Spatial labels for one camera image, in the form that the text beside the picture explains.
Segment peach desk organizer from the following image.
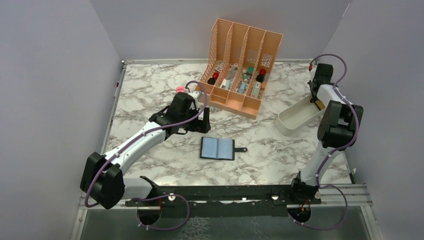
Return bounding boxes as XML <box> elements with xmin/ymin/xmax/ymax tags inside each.
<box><xmin>200</xmin><ymin>18</ymin><xmax>284</xmax><ymax>120</ymax></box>

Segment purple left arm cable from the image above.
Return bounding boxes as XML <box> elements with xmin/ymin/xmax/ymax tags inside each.
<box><xmin>84</xmin><ymin>81</ymin><xmax>209</xmax><ymax>232</ymax></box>

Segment pink cartoon bottle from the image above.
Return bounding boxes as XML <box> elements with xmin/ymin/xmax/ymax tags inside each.
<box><xmin>176</xmin><ymin>86</ymin><xmax>185</xmax><ymax>93</ymax></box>

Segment teal cap tube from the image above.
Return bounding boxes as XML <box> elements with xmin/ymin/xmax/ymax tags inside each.
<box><xmin>241</xmin><ymin>66</ymin><xmax>254</xmax><ymax>84</ymax></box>

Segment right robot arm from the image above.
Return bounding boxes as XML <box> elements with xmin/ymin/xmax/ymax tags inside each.
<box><xmin>288</xmin><ymin>63</ymin><xmax>364</xmax><ymax>204</ymax></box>

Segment white plastic tray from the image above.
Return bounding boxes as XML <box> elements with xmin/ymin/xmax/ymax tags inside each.
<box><xmin>274</xmin><ymin>96</ymin><xmax>325</xmax><ymax>136</ymax></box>

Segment aluminium table frame rail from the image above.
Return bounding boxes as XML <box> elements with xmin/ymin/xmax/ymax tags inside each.
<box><xmin>79</xmin><ymin>182</ymin><xmax>382</xmax><ymax>239</ymax></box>

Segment black leather card holder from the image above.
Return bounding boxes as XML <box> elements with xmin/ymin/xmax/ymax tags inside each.
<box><xmin>199</xmin><ymin>137</ymin><xmax>248</xmax><ymax>161</ymax></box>

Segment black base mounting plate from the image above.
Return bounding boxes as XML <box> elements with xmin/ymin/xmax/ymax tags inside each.
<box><xmin>124</xmin><ymin>185</ymin><xmax>321</xmax><ymax>218</ymax></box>

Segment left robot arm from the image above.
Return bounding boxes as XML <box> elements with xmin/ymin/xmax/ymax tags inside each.
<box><xmin>80</xmin><ymin>90</ymin><xmax>211</xmax><ymax>210</ymax></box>

